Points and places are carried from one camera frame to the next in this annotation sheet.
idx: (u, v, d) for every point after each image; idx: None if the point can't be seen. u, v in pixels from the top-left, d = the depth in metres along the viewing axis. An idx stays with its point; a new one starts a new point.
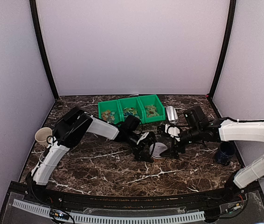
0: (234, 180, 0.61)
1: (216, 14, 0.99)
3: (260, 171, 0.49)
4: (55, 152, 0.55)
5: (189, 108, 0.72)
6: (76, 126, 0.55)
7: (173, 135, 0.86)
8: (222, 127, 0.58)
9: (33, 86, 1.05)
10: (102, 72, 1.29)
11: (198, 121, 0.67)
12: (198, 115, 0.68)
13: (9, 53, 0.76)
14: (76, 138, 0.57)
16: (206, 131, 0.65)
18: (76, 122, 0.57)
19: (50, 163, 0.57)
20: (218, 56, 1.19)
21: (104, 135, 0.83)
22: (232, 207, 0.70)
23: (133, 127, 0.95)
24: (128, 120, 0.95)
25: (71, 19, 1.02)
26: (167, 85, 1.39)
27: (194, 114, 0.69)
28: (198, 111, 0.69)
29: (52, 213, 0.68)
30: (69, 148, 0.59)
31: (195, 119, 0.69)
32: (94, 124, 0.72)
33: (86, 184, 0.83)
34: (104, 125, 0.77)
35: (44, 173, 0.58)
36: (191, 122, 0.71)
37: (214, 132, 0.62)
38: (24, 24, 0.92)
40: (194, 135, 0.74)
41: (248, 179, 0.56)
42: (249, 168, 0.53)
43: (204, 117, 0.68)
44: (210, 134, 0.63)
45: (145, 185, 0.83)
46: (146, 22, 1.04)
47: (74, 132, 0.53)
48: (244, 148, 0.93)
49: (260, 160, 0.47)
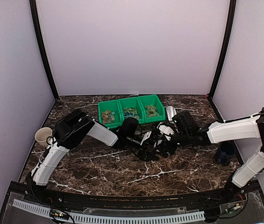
0: (232, 179, 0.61)
1: (216, 14, 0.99)
3: (256, 167, 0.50)
4: (55, 152, 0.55)
5: (179, 114, 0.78)
6: (78, 127, 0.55)
7: (163, 132, 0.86)
8: (211, 130, 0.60)
9: (33, 86, 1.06)
10: (102, 72, 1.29)
11: (187, 125, 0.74)
12: (187, 120, 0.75)
13: (9, 54, 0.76)
14: (76, 140, 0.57)
16: (196, 136, 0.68)
18: (77, 123, 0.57)
19: (50, 163, 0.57)
20: (218, 56, 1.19)
21: (102, 140, 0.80)
22: (232, 207, 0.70)
23: (130, 131, 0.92)
24: (124, 125, 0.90)
25: (71, 18, 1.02)
26: (167, 85, 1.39)
27: (183, 119, 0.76)
28: (186, 116, 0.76)
29: (52, 213, 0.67)
30: (69, 150, 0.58)
31: (184, 123, 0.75)
32: (95, 129, 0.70)
33: (86, 184, 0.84)
34: (104, 130, 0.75)
35: (44, 173, 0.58)
36: (180, 126, 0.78)
37: (203, 136, 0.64)
38: (24, 24, 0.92)
40: (184, 138, 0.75)
41: (245, 178, 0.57)
42: (245, 165, 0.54)
43: (192, 122, 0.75)
44: (199, 138, 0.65)
45: (145, 184, 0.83)
46: (147, 23, 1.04)
47: (76, 133, 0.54)
48: (245, 148, 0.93)
49: (253, 157, 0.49)
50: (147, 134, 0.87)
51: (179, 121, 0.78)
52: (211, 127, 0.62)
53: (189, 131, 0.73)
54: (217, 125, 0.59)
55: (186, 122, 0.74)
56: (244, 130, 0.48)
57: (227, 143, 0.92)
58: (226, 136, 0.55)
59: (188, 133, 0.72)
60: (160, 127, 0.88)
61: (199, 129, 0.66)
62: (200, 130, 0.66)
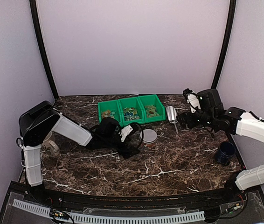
0: (236, 181, 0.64)
1: (216, 14, 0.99)
3: None
4: (27, 153, 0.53)
5: (205, 91, 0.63)
6: (36, 123, 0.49)
7: (190, 102, 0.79)
8: (242, 120, 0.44)
9: (33, 87, 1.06)
10: (102, 72, 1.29)
11: (214, 106, 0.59)
12: (215, 100, 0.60)
13: (9, 54, 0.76)
14: (38, 136, 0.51)
16: (222, 119, 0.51)
18: (36, 119, 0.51)
19: (31, 164, 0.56)
20: (218, 57, 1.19)
21: (74, 138, 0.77)
22: (232, 207, 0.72)
23: (109, 131, 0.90)
24: (102, 125, 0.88)
25: (70, 19, 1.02)
26: (168, 85, 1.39)
27: (210, 98, 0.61)
28: (215, 94, 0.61)
29: (52, 213, 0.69)
30: (39, 145, 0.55)
31: (210, 103, 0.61)
32: (64, 125, 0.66)
33: (86, 184, 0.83)
34: (74, 128, 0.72)
35: (32, 174, 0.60)
36: (203, 105, 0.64)
37: (231, 120, 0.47)
38: (25, 24, 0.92)
40: (204, 119, 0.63)
41: (251, 183, 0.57)
42: (254, 173, 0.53)
43: (220, 103, 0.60)
44: (226, 122, 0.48)
45: (145, 185, 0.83)
46: (147, 23, 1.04)
47: (33, 130, 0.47)
48: (245, 148, 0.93)
49: None
50: (131, 127, 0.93)
51: (205, 99, 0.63)
52: (243, 117, 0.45)
53: (214, 113, 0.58)
54: (251, 118, 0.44)
55: (214, 101, 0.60)
56: None
57: (227, 143, 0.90)
58: (249, 134, 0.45)
59: (213, 115, 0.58)
60: (188, 96, 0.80)
61: (227, 112, 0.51)
62: (228, 113, 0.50)
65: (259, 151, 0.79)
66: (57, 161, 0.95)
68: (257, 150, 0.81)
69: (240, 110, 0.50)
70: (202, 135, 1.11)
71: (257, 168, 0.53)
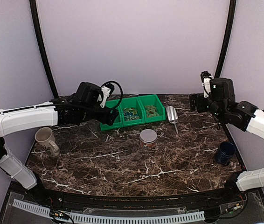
0: (237, 183, 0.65)
1: (216, 14, 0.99)
3: None
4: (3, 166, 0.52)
5: (220, 80, 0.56)
6: None
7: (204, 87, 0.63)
8: (256, 119, 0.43)
9: (33, 87, 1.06)
10: (102, 72, 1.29)
11: (226, 98, 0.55)
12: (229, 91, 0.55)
13: (9, 54, 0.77)
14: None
16: (234, 113, 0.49)
18: None
19: (13, 172, 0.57)
20: (218, 56, 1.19)
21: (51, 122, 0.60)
22: (232, 207, 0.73)
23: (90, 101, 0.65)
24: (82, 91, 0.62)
25: (70, 19, 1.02)
26: (168, 85, 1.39)
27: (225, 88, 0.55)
28: (231, 85, 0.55)
29: (52, 213, 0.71)
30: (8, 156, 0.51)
31: (223, 94, 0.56)
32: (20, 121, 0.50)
33: (86, 184, 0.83)
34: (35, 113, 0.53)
35: (24, 178, 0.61)
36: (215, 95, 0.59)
37: (244, 115, 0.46)
38: (25, 25, 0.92)
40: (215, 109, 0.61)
41: (252, 185, 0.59)
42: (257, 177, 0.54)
43: (232, 95, 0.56)
44: (239, 117, 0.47)
45: (145, 184, 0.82)
46: (147, 23, 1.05)
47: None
48: (246, 148, 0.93)
49: None
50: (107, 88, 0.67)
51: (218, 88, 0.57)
52: (257, 115, 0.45)
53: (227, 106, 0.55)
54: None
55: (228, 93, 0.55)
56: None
57: (227, 143, 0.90)
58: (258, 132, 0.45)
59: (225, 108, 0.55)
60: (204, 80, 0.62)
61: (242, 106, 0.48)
62: (241, 108, 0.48)
65: (259, 151, 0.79)
66: (57, 161, 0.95)
68: (258, 150, 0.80)
69: (254, 106, 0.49)
70: (203, 135, 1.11)
71: (260, 171, 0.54)
